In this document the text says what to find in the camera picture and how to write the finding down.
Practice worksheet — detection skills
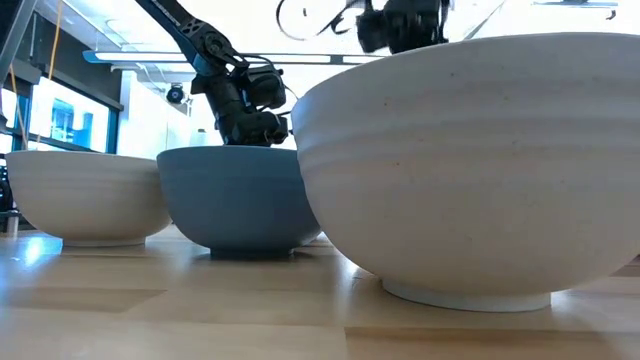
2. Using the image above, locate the blue ceramic bowl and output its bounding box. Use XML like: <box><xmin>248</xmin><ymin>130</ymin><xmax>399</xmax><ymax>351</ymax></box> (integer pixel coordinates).
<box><xmin>156</xmin><ymin>145</ymin><xmax>323</xmax><ymax>260</ymax></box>

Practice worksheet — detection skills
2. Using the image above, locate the white ceramic bowl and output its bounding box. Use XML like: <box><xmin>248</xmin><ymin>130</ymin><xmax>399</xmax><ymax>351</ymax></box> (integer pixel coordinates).
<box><xmin>291</xmin><ymin>32</ymin><xmax>640</xmax><ymax>313</ymax></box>
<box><xmin>5</xmin><ymin>150</ymin><xmax>173</xmax><ymax>249</ymax></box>

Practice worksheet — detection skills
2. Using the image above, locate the ceiling light track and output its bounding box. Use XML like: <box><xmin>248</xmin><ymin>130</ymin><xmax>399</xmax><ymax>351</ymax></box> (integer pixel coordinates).
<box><xmin>82</xmin><ymin>49</ymin><xmax>386</xmax><ymax>66</ymax></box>

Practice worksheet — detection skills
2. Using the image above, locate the blue tinted window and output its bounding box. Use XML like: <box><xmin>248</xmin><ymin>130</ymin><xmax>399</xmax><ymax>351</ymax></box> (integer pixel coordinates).
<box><xmin>0</xmin><ymin>74</ymin><xmax>125</xmax><ymax>155</ymax></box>

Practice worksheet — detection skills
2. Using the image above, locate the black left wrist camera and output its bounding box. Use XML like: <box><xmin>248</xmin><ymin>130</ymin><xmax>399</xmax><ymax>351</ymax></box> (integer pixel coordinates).
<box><xmin>243</xmin><ymin>64</ymin><xmax>288</xmax><ymax>111</ymax></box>

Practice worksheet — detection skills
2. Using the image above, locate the black dome security camera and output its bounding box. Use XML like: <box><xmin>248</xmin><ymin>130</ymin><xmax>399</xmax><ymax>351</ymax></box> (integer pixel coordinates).
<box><xmin>165</xmin><ymin>82</ymin><xmax>194</xmax><ymax>105</ymax></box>

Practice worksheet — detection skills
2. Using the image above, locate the yellow hanging power cord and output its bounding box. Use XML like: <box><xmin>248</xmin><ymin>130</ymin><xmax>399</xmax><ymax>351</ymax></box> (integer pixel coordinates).
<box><xmin>9</xmin><ymin>0</ymin><xmax>64</xmax><ymax>149</ymax></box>

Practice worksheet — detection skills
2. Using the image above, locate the black aluminium table frame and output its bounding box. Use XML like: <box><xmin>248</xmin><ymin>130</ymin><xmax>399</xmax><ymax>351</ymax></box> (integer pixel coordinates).
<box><xmin>0</xmin><ymin>0</ymin><xmax>40</xmax><ymax>86</ymax></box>

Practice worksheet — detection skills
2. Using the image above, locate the short silver metal post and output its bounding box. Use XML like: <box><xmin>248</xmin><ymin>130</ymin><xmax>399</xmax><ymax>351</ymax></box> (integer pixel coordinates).
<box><xmin>4</xmin><ymin>209</ymin><xmax>21</xmax><ymax>240</ymax></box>

